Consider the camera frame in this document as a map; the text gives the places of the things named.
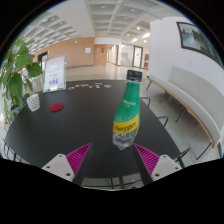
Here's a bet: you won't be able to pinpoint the recessed ceiling lights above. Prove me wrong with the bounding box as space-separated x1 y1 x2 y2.
96 3 152 44

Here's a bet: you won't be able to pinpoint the white polka dot mug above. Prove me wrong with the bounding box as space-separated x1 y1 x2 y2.
25 93 41 112

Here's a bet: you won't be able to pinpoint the flat round red coaster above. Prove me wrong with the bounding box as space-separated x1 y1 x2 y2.
49 102 65 113

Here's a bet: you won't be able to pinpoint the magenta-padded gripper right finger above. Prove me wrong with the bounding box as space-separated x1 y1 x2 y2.
132 143 183 186

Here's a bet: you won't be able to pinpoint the green leafy potted plant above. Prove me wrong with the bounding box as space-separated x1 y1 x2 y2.
0 38 44 128

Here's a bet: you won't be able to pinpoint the dark framed landscape picture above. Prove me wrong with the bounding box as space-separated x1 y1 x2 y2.
176 21 224 68

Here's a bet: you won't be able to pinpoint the clear acrylic sign stand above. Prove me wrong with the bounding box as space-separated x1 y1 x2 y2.
42 54 67 93

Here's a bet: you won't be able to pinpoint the green plastic drink bottle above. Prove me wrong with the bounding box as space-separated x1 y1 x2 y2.
112 69 143 151

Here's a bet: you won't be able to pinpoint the long white wooden bench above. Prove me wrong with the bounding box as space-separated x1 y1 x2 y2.
146 65 224 158

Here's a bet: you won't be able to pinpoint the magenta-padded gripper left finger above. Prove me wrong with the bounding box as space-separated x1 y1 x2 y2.
41 143 94 186

